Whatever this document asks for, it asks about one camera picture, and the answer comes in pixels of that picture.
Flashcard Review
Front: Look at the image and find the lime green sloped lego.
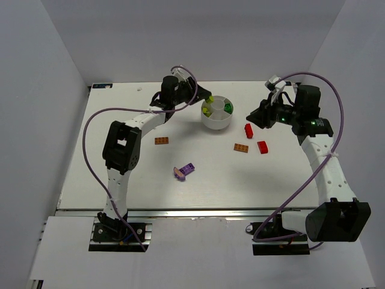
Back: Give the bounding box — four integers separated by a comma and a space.
206, 96, 214, 104

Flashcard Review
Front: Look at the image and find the dark green square lego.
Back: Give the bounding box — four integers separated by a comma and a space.
224, 103, 232, 111

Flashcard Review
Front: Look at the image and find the orange lego plate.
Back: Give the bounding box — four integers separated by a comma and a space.
154, 137, 169, 145

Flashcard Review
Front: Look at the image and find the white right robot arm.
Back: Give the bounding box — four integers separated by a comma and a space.
247, 85, 371, 242

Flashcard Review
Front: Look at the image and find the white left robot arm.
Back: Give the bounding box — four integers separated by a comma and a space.
102, 76, 212, 221

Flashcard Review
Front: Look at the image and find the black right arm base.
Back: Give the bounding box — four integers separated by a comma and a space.
252, 213, 310, 256

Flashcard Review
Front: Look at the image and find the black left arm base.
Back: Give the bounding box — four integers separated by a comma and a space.
88, 212, 152, 253

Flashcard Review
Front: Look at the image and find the red long lego brick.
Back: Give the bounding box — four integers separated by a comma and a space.
244, 123, 254, 139

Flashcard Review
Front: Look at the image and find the red curved lego brick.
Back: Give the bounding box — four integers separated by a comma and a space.
257, 141, 268, 154

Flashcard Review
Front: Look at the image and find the white round divided container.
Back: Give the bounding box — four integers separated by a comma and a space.
201, 96, 234, 130

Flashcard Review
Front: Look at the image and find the blue label sticker left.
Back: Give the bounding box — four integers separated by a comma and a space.
91, 83, 113, 89

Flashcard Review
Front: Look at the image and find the purple lego assembly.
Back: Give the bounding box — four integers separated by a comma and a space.
173, 163, 195, 181

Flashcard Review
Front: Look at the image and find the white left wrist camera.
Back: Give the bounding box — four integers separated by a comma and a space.
171, 67, 189, 82

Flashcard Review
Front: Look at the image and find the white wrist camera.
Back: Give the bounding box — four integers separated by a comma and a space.
265, 75, 286, 105
171, 67, 189, 82

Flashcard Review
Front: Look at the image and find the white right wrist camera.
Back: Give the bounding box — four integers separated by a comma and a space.
265, 75, 286, 105

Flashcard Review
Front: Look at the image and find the aluminium table right rail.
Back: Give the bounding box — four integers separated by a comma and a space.
292, 82, 301, 91

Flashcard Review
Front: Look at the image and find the aluminium table rail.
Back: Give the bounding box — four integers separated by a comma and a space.
292, 82, 301, 91
54, 207, 314, 219

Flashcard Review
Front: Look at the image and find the aluminium table front rail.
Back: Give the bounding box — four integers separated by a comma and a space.
54, 207, 314, 219

